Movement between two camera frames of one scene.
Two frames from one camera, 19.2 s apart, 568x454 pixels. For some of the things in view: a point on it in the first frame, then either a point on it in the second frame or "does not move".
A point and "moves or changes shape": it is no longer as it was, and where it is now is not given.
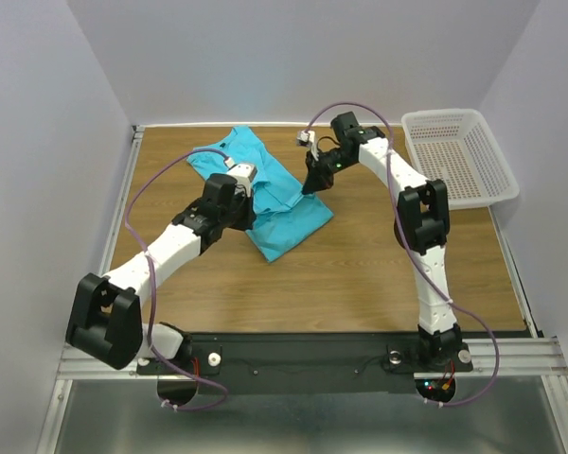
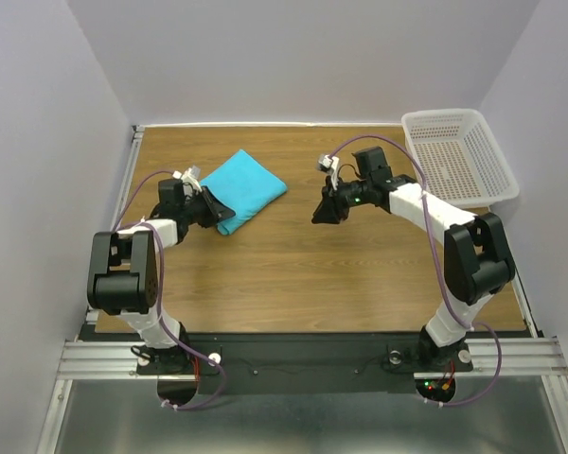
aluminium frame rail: [539, 357] does not move
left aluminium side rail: [106, 254] does not move
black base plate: [303, 363] does not move
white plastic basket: [458, 147] does not move
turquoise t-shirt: [286, 213] moves or changes shape
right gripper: [317, 178] -> [330, 209]
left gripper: [250, 216] -> [216, 211]
